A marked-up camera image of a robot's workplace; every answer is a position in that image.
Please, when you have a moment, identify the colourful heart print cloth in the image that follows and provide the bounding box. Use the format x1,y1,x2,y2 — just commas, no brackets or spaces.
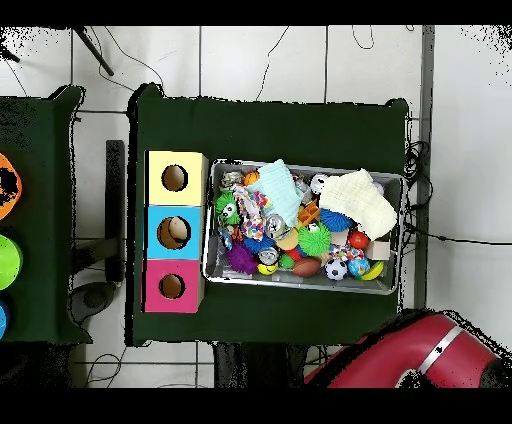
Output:
232,184,273,242

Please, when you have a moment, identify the black and white soccer ball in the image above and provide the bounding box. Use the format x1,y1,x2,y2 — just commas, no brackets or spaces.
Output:
324,257,350,281

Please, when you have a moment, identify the green covered side table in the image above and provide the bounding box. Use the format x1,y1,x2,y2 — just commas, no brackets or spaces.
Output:
0,84,94,346

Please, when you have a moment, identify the wooden box with three holes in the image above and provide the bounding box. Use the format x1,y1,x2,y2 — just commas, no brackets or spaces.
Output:
140,149,210,314

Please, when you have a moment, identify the large green fuzzy eyed toy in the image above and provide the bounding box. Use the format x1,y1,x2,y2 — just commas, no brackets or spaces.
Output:
297,220,333,257

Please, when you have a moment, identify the purple spiky ball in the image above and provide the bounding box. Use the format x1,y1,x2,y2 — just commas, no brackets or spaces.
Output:
226,242,259,276

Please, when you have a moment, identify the long black tripod leg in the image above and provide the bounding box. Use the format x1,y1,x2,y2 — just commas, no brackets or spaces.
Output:
72,26,116,77

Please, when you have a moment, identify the silver drink can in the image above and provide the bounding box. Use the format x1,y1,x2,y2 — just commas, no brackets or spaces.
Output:
264,213,292,241

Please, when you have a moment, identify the cream waffle cloth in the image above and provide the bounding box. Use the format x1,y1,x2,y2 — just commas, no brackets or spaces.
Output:
318,167,399,242

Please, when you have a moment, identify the dark green table cloth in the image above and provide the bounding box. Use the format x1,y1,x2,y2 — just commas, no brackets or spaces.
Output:
124,82,410,348

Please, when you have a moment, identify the black flat panel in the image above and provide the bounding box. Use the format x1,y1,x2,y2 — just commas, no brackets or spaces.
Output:
104,138,126,283

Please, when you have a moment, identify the black floor cable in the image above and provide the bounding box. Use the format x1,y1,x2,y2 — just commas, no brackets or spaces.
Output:
403,221,512,246

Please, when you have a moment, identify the small green fuzzy eyed toy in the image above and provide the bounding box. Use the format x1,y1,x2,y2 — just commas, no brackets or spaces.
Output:
214,192,242,227

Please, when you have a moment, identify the green round bowl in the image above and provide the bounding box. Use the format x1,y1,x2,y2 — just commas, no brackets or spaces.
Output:
0,233,24,292

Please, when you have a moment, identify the silver wire mesh bin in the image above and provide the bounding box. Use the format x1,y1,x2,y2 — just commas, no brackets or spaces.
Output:
201,158,405,296

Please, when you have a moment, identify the short black tripod leg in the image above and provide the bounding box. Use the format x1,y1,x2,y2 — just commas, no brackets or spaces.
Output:
0,42,21,64

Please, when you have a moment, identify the blue globe print ball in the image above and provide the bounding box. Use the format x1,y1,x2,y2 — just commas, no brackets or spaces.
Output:
347,256,372,278

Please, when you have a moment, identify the light blue waffle cloth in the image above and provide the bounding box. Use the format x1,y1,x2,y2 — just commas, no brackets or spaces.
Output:
245,158,306,228

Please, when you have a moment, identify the orange round bowl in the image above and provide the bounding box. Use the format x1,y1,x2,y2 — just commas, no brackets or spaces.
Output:
0,151,24,221

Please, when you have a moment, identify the grey oval floor object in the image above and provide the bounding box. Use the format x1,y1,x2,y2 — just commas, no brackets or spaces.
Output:
69,280,118,326

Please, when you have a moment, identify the brown toy football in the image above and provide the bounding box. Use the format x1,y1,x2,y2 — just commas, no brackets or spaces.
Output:
291,256,323,278

